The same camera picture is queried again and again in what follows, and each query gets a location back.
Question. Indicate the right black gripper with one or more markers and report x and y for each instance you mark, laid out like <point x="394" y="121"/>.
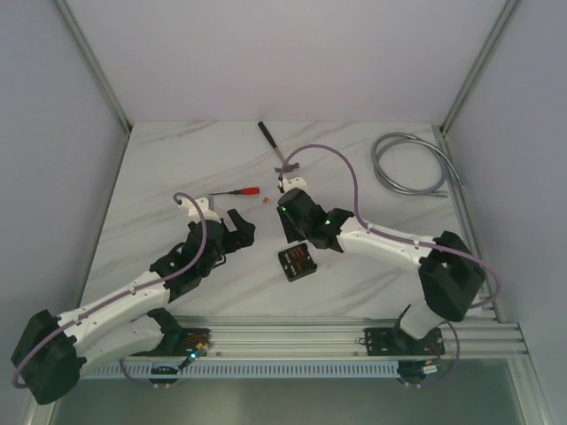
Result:
<point x="291" y="235"/>

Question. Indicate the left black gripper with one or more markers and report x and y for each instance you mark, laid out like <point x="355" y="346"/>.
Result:
<point x="229" y="233"/>

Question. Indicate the black fuse box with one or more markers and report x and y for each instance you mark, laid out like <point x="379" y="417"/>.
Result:
<point x="296" y="262"/>

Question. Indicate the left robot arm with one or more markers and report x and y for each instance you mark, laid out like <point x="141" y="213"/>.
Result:
<point x="56" y="350"/>

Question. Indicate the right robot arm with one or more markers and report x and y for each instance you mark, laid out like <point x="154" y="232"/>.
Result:
<point x="450" y="278"/>

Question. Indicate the red handled screwdriver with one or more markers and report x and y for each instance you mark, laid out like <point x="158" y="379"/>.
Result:
<point x="249" y="191"/>

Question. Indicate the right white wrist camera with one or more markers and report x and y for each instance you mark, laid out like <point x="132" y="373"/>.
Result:
<point x="285" y="184"/>

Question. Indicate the claw hammer black handle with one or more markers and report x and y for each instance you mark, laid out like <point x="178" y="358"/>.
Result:
<point x="286" y="167"/>

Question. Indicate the aluminium front rail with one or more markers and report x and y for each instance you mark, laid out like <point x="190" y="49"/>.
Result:
<point x="340" y="338"/>

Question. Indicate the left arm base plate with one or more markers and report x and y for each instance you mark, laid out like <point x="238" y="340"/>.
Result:
<point x="190" y="341"/>

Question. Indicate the slotted grey cable duct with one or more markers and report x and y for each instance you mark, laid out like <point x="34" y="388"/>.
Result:
<point x="276" y="369"/>

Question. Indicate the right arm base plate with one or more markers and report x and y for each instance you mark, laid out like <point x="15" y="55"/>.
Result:
<point x="394" y="342"/>

